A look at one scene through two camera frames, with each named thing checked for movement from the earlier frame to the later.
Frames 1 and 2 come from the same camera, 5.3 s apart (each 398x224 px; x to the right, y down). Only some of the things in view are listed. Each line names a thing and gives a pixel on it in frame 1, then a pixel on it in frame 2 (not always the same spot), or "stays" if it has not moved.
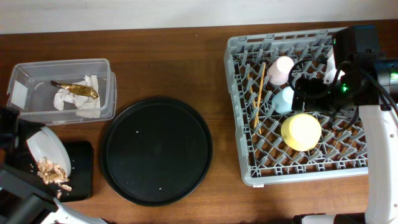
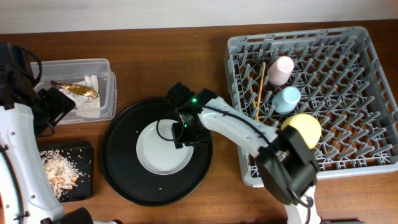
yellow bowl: [301, 132] stays
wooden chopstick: [258, 101] stays
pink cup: [278, 70] stays
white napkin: [87, 106] stays
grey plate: [46, 143] → [157, 150]
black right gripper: [310, 99] → [178, 134]
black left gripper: [17, 137] → [58, 106]
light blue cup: [282, 99] stays
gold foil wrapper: [76, 89] stays
